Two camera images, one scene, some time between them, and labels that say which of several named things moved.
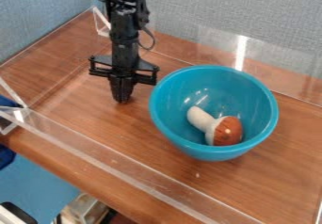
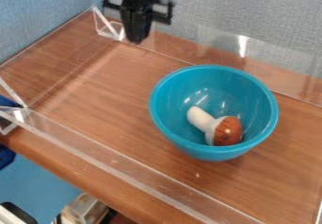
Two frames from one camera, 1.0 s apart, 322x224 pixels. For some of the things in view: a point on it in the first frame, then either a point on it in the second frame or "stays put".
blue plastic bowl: [229, 91] stays put
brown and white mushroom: [223, 131] stays put
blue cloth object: [8, 156] stays put
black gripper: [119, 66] to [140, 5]
